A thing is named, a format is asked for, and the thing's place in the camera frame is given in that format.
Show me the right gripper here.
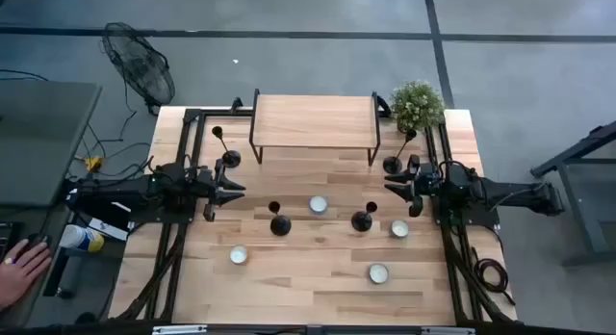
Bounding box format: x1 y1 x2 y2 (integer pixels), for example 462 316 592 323
384 154 443 219

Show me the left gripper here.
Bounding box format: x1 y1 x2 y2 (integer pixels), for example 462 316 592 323
192 159 247 223

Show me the tall black candlestick holder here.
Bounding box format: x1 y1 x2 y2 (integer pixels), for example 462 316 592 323
382 127 419 175
211 125 243 169

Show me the short black candlestick holder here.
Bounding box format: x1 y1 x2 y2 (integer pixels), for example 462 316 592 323
350 200 379 233
268 200 293 238

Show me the orange patterned candle tin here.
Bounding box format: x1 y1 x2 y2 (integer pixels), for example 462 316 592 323
228 245 249 266

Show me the blue patterned candle tin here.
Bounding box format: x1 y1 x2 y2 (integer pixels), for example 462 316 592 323
308 194 329 215
390 219 411 239

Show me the red patterned candle tin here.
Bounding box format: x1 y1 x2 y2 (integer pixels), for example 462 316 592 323
368 263 390 285

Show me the green potted plant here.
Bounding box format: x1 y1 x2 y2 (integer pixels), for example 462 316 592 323
388 79 447 134

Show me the black floor fan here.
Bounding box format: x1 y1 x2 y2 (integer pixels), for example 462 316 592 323
99 21 177 117

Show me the white canister yellow lid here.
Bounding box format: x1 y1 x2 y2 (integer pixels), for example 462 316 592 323
58 223 106 253

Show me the grey metal stand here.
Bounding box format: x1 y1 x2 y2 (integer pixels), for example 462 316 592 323
530 120 616 267

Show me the black computer mouse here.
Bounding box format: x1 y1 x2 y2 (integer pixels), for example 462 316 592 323
26 232 53 252

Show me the grey desk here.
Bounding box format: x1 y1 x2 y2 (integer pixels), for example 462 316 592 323
0 79 103 326

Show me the black keyboard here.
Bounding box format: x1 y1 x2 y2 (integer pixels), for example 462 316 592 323
0 221 23 262

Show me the person's hand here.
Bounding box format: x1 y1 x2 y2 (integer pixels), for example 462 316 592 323
0 238 53 311

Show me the wooden shelf riser black frame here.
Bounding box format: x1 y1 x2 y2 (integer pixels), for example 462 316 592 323
248 88 382 167

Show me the coiled dark cable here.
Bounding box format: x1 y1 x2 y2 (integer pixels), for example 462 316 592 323
473 256 512 296

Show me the silver metal bracket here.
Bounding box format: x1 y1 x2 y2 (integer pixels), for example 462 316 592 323
152 324 209 335
422 325 476 335

